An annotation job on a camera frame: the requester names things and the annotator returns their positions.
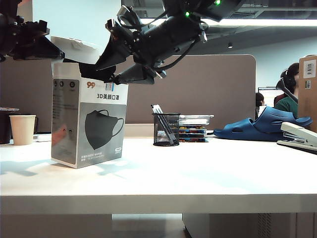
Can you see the black chair headrest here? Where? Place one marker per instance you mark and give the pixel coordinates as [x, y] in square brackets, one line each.
[284, 86]

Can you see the grey white stapler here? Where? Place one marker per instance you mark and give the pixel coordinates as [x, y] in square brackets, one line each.
[297, 131]

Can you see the colourful printed flat box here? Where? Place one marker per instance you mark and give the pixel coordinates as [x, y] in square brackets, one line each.
[193, 140]
[193, 128]
[193, 134]

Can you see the red office chair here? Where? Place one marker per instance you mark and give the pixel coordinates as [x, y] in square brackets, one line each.
[278, 99]

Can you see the white grey mask box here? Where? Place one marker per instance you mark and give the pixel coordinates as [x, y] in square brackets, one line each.
[99, 138]

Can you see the beige paper cup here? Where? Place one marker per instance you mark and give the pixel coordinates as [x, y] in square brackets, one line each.
[22, 131]

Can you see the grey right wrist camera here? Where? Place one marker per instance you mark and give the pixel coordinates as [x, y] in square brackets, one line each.
[125, 13]

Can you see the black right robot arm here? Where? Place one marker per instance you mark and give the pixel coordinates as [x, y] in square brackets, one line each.
[223, 10]

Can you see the ceiling light strip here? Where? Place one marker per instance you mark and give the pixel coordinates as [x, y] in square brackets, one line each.
[260, 22]

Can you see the clear plastic flat case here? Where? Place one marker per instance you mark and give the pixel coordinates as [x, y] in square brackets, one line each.
[193, 120]

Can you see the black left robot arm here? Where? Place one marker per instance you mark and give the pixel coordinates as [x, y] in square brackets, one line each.
[10, 6]

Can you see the blue rubber slipper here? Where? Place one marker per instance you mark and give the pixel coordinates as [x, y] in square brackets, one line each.
[247, 129]

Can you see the computer monitor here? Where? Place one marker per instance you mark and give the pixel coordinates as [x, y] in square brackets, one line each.
[268, 96]

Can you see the brown desk partition panel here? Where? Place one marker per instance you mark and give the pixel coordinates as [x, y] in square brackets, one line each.
[198, 86]

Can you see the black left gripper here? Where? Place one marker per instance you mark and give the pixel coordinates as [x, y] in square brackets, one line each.
[19, 37]

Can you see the person in green shirt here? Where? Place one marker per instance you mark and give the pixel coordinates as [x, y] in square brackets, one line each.
[287, 106]

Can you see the white black-capped pen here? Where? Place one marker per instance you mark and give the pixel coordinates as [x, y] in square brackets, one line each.
[154, 109]
[159, 109]

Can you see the dark cup at edge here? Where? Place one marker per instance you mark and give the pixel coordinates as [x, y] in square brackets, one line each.
[5, 129]

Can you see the grey desk side panel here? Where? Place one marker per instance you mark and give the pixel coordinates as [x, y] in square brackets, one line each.
[49, 226]

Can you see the cardboard box with labels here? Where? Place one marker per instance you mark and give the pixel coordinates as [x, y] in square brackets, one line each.
[309, 104]

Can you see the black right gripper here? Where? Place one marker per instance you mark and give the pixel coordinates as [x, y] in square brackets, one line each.
[168, 39]

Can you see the person with dark hair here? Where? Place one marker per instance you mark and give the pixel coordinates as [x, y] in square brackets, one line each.
[259, 99]

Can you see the black ceiling spotlight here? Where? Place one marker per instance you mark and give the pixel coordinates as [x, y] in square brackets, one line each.
[230, 46]

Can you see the round colourful lid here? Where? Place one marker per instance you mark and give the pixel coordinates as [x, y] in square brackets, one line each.
[8, 109]

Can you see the black mesh pen holder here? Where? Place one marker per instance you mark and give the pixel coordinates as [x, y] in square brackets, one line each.
[173, 124]

